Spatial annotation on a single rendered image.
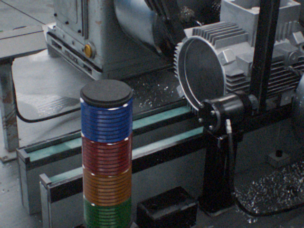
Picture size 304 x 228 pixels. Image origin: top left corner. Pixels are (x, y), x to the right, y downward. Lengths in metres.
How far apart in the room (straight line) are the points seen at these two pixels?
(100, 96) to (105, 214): 0.16
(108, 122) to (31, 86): 0.97
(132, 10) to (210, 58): 0.24
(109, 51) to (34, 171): 0.56
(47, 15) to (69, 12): 2.79
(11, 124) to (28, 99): 0.26
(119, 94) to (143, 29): 0.73
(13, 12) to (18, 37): 3.32
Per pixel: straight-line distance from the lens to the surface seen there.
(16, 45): 1.21
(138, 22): 1.39
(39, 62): 1.75
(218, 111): 1.02
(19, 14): 4.50
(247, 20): 1.16
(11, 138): 1.32
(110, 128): 0.66
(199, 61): 1.27
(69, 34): 1.72
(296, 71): 1.13
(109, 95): 0.66
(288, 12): 1.21
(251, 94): 1.10
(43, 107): 1.51
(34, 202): 1.15
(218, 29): 1.16
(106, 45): 1.56
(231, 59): 1.11
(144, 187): 1.12
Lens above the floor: 1.52
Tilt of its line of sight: 30 degrees down
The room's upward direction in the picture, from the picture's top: 2 degrees clockwise
